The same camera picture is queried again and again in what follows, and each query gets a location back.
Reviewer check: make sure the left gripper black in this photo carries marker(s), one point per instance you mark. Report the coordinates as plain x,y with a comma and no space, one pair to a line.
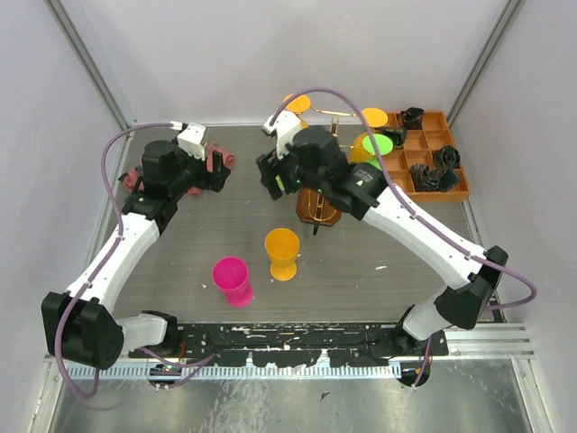
216,179

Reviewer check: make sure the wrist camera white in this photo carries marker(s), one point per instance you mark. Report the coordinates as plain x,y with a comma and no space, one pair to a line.
191,138
284,128

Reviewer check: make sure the orange wine glass front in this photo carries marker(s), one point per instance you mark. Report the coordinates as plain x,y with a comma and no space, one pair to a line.
282,247

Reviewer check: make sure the aluminium rail front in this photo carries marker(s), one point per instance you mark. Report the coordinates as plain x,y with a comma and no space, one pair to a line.
486,341

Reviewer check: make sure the gold wire wine glass rack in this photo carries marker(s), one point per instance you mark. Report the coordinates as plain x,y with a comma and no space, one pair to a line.
312,207

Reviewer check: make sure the dark rolled sock right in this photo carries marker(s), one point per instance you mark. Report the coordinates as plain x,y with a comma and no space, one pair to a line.
447,157

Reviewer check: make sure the orange wine glass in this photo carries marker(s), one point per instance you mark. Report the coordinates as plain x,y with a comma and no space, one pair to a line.
282,247
375,117
298,106

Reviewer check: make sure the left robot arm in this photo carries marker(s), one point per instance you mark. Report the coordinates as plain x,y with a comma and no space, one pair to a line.
78,322

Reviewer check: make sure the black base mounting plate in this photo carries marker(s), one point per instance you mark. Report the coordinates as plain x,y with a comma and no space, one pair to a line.
294,344

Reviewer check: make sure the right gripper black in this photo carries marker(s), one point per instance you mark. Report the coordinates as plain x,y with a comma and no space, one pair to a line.
270,167

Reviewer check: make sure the wooden compartment tray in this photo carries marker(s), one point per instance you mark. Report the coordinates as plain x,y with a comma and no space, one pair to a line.
418,148

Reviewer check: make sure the green wine glass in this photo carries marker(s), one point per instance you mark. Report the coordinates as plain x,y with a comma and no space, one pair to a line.
383,144

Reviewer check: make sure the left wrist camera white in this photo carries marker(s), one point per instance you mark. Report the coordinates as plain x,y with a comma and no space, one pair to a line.
191,138

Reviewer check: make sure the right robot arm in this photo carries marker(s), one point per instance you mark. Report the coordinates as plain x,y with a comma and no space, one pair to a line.
471,273

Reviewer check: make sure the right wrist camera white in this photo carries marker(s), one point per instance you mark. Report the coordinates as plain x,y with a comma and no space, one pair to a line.
284,128

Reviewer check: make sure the pink wine glass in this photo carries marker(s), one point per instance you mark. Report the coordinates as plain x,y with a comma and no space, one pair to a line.
231,276

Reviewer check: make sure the red printed t-shirt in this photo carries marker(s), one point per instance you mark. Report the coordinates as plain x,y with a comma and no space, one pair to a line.
129,178

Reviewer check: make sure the grey slotted cable duct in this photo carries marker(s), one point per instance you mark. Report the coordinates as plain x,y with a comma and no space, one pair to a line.
154,371

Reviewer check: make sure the dark rolled sock upper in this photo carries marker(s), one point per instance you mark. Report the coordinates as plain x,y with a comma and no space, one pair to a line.
412,118

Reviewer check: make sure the dark rolled sock lower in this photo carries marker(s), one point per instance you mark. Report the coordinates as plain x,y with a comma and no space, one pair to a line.
426,179

